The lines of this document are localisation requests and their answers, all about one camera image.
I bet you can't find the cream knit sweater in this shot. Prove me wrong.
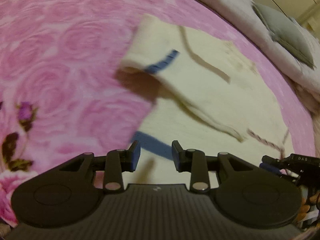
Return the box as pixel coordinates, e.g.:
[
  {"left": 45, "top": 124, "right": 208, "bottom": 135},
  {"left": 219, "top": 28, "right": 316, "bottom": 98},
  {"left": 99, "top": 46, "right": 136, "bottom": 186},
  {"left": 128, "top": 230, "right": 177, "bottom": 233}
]
[{"left": 120, "top": 14, "right": 293, "bottom": 184}]

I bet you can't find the white striped folded quilt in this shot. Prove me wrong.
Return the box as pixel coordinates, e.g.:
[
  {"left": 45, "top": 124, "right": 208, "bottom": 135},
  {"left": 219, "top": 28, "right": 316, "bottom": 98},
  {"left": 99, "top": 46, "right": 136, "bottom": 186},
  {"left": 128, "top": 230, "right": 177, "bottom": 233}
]
[{"left": 159, "top": 0, "right": 320, "bottom": 98}]

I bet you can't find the grey pillow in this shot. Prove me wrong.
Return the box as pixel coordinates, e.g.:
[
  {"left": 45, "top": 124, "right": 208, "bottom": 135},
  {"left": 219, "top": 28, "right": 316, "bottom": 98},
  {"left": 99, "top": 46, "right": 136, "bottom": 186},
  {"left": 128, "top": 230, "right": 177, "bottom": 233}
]
[{"left": 252, "top": 3, "right": 314, "bottom": 69}]

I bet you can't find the pink rose bed blanket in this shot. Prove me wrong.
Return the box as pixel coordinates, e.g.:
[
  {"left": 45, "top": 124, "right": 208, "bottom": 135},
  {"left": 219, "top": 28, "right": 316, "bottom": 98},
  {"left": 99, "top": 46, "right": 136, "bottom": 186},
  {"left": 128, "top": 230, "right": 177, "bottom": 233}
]
[{"left": 1, "top": 0, "right": 315, "bottom": 227}]

